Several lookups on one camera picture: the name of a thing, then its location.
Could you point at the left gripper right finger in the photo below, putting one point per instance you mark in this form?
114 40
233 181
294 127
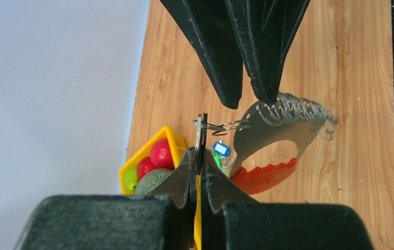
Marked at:
220 197

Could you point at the light green lime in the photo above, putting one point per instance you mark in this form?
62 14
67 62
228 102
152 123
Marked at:
130 178

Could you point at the green netted melon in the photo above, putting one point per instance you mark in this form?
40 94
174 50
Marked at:
151 180

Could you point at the yellow plastic tray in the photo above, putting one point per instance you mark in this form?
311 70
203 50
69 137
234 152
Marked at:
177 146

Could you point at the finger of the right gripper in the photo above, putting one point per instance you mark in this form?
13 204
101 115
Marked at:
264 31
207 27

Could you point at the keys with coloured tags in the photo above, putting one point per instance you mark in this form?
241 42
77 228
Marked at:
222 156

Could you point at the silver key black head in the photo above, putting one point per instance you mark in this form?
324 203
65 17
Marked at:
201 137

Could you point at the red apple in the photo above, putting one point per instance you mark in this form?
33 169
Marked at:
144 167

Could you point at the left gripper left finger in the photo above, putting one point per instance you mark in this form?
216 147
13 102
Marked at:
179 188

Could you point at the pink red ball fruit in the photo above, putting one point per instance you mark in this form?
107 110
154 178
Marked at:
160 155

